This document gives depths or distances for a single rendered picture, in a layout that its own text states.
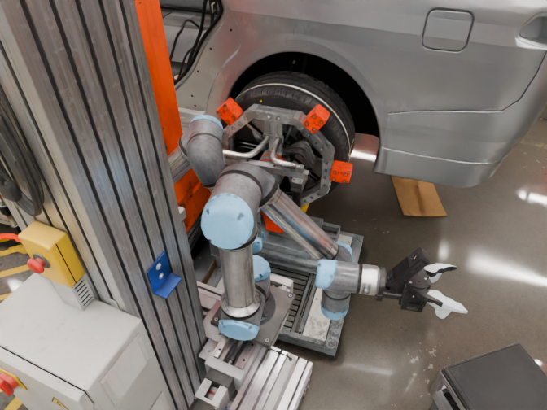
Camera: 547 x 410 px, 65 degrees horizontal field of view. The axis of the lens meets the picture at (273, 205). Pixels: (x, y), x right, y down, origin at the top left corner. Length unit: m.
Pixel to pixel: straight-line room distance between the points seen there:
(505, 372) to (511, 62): 1.26
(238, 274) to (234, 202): 0.24
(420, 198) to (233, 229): 2.46
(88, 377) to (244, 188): 0.51
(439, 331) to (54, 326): 1.99
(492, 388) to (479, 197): 1.70
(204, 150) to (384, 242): 1.80
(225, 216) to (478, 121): 1.37
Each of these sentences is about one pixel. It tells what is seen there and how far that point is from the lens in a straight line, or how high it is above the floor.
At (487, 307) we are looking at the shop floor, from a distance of 2.79.
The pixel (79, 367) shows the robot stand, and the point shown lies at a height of 1.23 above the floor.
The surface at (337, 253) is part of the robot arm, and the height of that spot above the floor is 1.18.
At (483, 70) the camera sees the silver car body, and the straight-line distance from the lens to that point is 1.94.
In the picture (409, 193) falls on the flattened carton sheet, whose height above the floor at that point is 0.01.
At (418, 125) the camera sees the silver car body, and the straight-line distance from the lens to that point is 2.06.
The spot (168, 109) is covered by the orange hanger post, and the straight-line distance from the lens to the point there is 1.83.
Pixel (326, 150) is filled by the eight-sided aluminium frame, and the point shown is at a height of 0.98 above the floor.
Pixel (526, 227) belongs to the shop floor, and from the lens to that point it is 3.38.
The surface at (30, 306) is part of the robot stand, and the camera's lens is 1.19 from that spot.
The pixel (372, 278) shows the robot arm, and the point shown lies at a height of 1.25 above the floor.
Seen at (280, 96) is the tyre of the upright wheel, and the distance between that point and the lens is 1.95.
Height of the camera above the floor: 2.09
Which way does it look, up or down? 42 degrees down
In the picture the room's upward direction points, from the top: 1 degrees counter-clockwise
